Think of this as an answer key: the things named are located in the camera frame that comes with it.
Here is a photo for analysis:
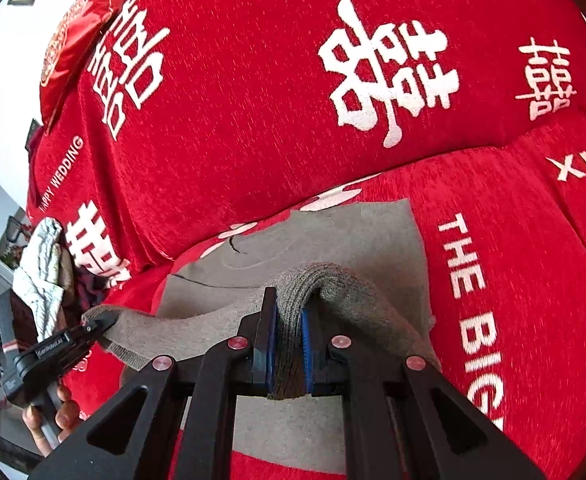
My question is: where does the grey knit garment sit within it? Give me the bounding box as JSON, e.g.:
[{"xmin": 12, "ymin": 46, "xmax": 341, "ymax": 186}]
[{"xmin": 100, "ymin": 200, "xmax": 436, "ymax": 474}]

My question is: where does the person's left hand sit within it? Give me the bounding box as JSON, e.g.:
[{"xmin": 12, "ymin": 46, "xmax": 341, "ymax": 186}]
[{"xmin": 22, "ymin": 384, "xmax": 81, "ymax": 457}]

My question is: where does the white grey striped cloth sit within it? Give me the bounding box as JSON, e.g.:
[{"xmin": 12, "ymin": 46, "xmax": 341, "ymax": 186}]
[{"xmin": 12, "ymin": 218, "xmax": 75, "ymax": 341}]

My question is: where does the red sofa seat cushion cover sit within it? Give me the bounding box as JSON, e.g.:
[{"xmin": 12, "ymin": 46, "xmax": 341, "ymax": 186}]
[{"xmin": 59, "ymin": 104, "xmax": 586, "ymax": 480}]

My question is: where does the red sofa back cushion cover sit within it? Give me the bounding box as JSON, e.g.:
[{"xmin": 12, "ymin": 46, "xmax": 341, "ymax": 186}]
[{"xmin": 27, "ymin": 0, "xmax": 586, "ymax": 281}]

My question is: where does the red embroidered pillow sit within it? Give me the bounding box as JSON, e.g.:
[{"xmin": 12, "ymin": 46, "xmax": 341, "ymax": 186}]
[{"xmin": 39, "ymin": 0, "xmax": 124, "ymax": 129}]

